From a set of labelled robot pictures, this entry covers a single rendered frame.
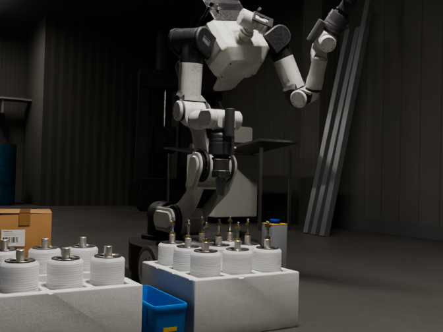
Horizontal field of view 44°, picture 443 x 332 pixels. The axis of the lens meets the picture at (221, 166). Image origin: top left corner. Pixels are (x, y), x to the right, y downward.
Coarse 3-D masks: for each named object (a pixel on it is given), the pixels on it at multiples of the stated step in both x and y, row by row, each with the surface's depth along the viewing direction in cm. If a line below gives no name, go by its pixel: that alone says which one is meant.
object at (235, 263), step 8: (224, 256) 175; (232, 256) 173; (240, 256) 173; (248, 256) 174; (224, 264) 175; (232, 264) 173; (240, 264) 173; (248, 264) 174; (224, 272) 175; (232, 272) 173; (240, 272) 173; (248, 272) 174
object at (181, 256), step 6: (174, 252) 180; (180, 252) 177; (186, 252) 177; (174, 258) 179; (180, 258) 177; (186, 258) 177; (174, 264) 179; (180, 264) 177; (186, 264) 177; (180, 270) 177; (186, 270) 177
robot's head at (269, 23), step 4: (256, 12) 212; (252, 16) 211; (260, 16) 213; (264, 16) 213; (256, 20) 211; (260, 20) 212; (268, 20) 214; (272, 20) 214; (264, 24) 212; (268, 24) 213; (272, 24) 214; (268, 28) 215; (264, 32) 217
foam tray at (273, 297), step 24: (144, 264) 192; (168, 288) 175; (192, 288) 162; (216, 288) 164; (240, 288) 169; (264, 288) 173; (288, 288) 178; (192, 312) 161; (216, 312) 164; (240, 312) 169; (264, 312) 173; (288, 312) 178
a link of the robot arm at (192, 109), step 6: (186, 102) 207; (192, 102) 209; (198, 102) 211; (186, 108) 206; (192, 108) 207; (198, 108) 208; (204, 108) 209; (186, 114) 206; (192, 114) 202; (186, 120) 206; (192, 120) 201; (192, 126) 204; (198, 126) 200
